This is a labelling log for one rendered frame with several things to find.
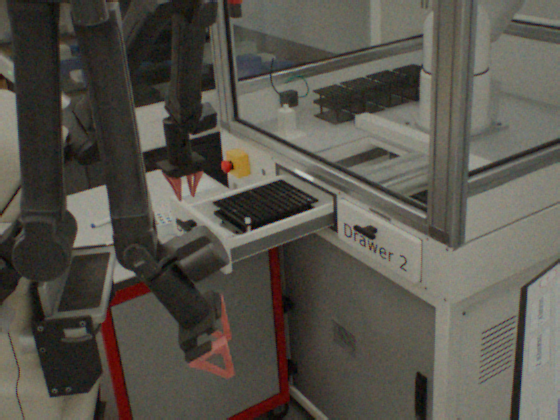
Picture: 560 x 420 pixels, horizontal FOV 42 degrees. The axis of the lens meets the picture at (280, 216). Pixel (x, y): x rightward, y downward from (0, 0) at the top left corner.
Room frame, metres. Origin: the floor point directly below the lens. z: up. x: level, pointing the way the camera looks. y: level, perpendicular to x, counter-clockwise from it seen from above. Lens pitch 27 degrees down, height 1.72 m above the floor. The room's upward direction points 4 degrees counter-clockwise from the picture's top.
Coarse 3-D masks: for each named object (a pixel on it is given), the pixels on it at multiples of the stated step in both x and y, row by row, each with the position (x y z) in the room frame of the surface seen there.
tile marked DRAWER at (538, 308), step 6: (546, 294) 1.04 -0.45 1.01; (540, 300) 1.04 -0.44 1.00; (546, 300) 1.02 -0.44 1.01; (534, 306) 1.04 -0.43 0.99; (540, 306) 1.02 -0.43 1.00; (546, 306) 1.01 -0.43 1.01; (534, 312) 1.02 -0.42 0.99; (540, 312) 1.01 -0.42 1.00; (546, 312) 0.99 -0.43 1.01; (534, 318) 1.00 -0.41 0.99; (540, 318) 0.99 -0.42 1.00; (546, 318) 0.97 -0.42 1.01; (534, 324) 0.99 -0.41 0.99; (540, 324) 0.97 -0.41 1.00; (534, 330) 0.97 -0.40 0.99
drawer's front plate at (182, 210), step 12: (180, 204) 1.70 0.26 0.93; (180, 216) 1.70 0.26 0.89; (192, 216) 1.64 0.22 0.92; (204, 216) 1.61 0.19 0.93; (180, 228) 1.72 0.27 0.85; (192, 228) 1.65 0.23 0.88; (216, 228) 1.55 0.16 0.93; (228, 240) 1.52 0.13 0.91; (228, 252) 1.51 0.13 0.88; (228, 264) 1.51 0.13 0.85
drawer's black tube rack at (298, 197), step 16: (256, 192) 1.80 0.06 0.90; (272, 192) 1.79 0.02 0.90; (288, 192) 1.78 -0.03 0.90; (304, 192) 1.78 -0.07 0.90; (240, 208) 1.70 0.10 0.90; (256, 208) 1.70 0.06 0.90; (272, 208) 1.70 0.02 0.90; (288, 208) 1.68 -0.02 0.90; (304, 208) 1.74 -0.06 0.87; (240, 224) 1.67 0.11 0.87; (256, 224) 1.67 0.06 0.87
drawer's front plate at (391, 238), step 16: (352, 208) 1.60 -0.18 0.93; (352, 224) 1.60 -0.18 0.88; (368, 224) 1.55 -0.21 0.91; (384, 224) 1.50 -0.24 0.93; (352, 240) 1.60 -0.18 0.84; (384, 240) 1.50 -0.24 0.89; (400, 240) 1.45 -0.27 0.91; (416, 240) 1.42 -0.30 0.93; (384, 256) 1.50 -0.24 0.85; (416, 256) 1.41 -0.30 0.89; (400, 272) 1.45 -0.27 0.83; (416, 272) 1.41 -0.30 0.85
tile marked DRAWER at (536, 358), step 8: (536, 336) 0.95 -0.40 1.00; (544, 336) 0.93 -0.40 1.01; (528, 344) 0.94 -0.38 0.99; (536, 344) 0.93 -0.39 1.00; (544, 344) 0.91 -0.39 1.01; (528, 352) 0.92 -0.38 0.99; (536, 352) 0.91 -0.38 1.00; (544, 352) 0.89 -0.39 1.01; (528, 360) 0.90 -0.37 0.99; (536, 360) 0.89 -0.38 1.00; (544, 360) 0.87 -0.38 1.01; (528, 368) 0.88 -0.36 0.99; (536, 368) 0.87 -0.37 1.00
